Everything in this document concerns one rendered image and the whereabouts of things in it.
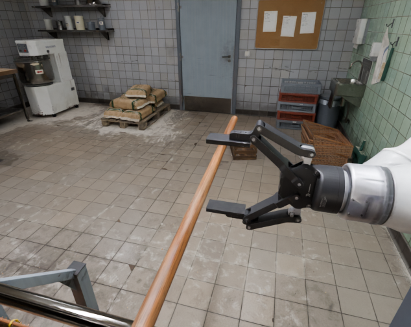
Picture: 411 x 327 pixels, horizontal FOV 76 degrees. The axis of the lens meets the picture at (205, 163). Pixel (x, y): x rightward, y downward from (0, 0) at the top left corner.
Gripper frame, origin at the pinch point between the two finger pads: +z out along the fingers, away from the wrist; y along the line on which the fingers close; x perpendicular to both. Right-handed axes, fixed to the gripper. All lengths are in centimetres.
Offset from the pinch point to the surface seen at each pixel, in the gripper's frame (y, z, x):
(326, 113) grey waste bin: 104, -96, 407
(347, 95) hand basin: 60, -105, 345
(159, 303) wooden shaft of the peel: 14.0, 4.7, -16.2
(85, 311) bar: 16.6, 16.3, -18.7
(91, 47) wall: 20, 357, 471
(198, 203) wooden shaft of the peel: 13.7, 5.6, 9.0
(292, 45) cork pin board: 10, -32, 463
